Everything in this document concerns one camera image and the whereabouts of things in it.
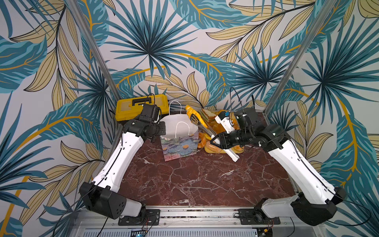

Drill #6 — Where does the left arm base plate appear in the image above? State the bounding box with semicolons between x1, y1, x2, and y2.
118;209;160;226

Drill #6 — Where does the orange crumbed bread loaf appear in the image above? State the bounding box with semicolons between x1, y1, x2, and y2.
185;105;208;128

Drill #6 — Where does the right aluminium corner post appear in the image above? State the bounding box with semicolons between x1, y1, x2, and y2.
263;0;337;116

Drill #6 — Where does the aluminium front rail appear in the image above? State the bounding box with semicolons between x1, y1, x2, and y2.
69;205;326;237

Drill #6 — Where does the braided golden bread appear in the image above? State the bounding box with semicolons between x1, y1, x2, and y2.
215;110;239;134

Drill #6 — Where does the aluminium corner post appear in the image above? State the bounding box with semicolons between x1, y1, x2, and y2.
263;0;337;116
67;0;121;101

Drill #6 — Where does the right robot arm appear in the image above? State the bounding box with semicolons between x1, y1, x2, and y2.
210;108;346;226

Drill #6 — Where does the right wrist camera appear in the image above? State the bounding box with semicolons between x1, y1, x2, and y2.
215;111;240;163

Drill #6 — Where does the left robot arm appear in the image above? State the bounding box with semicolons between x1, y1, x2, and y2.
80;104;165;219

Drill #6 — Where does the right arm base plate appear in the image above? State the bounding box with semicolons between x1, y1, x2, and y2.
234;209;281;226

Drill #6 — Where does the left aluminium corner post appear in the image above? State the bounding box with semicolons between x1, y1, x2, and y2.
67;0;121;101

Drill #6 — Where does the floral paper bag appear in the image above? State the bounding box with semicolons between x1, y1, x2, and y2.
160;112;199;162

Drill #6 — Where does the triangle sandwich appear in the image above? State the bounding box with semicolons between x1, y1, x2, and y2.
200;109;217;122

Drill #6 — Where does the yellow plastic tray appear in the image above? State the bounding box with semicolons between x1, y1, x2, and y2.
202;118;245;155

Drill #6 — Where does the yellow tool box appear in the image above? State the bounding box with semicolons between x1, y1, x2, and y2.
115;94;169;122

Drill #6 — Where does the ring shaped twisted bread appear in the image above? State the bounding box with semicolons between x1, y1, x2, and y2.
197;132;211;149

